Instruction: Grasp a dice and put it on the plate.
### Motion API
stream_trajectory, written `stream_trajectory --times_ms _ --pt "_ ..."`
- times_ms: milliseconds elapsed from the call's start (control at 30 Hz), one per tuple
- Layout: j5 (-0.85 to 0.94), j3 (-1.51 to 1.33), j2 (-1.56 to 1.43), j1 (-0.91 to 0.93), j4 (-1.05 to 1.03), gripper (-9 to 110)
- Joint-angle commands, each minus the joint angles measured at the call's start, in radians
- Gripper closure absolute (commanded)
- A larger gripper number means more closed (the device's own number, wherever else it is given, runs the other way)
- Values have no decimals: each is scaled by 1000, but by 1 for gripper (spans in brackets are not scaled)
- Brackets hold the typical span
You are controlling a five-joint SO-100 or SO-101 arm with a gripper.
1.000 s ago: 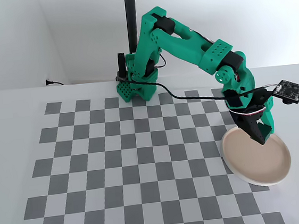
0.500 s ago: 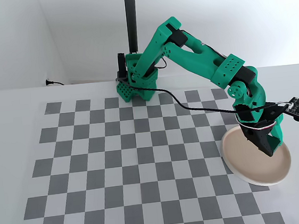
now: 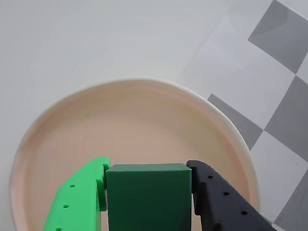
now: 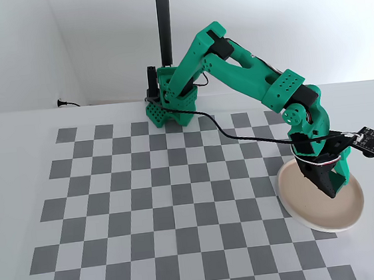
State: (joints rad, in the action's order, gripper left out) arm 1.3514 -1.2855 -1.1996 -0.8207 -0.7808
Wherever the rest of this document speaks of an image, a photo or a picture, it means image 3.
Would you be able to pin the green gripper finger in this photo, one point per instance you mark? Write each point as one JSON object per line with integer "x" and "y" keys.
{"x": 77, "y": 197}

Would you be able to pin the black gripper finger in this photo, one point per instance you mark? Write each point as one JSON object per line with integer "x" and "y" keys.
{"x": 226, "y": 204}

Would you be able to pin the dark green dice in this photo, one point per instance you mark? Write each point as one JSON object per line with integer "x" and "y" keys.
{"x": 149, "y": 197}

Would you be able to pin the beige round plate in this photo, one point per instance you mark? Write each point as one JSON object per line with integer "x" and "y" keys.
{"x": 132, "y": 130}

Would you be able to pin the grey checkerboard mat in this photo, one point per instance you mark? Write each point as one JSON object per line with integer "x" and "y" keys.
{"x": 276, "y": 36}

